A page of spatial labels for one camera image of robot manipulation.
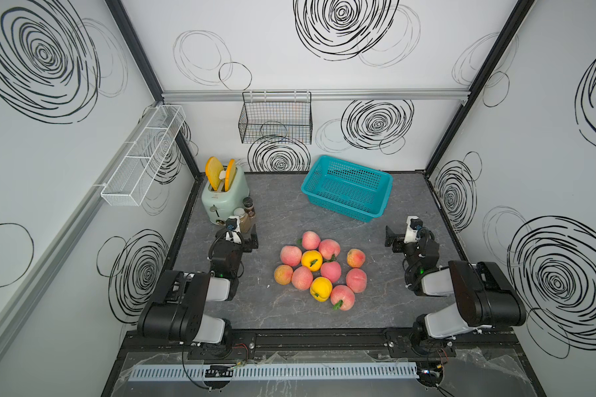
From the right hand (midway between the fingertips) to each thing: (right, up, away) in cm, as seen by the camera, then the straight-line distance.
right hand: (403, 227), depth 90 cm
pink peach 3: (-41, -10, -3) cm, 42 cm away
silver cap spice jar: (-59, +2, +4) cm, 59 cm away
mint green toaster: (-68, +8, +2) cm, 69 cm away
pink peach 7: (-25, -21, -13) cm, 35 cm away
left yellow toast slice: (-71, +22, +3) cm, 74 cm away
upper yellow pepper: (-34, -11, -5) cm, 36 cm away
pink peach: (-34, -5, +1) cm, 34 cm away
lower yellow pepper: (-31, -19, -11) cm, 38 cm away
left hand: (-60, +1, -1) cm, 60 cm away
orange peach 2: (-44, -15, -7) cm, 47 cm away
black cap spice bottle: (-59, +7, +8) cm, 59 cm away
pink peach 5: (-27, -14, -6) cm, 31 cm away
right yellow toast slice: (-64, +19, +1) cm, 67 cm away
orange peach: (-18, -11, -3) cm, 21 cm away
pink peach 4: (-37, -16, -9) cm, 41 cm away
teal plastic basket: (-16, +15, +25) cm, 33 cm away
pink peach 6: (-19, -16, -9) cm, 27 cm away
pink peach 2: (-28, -7, -1) cm, 29 cm away
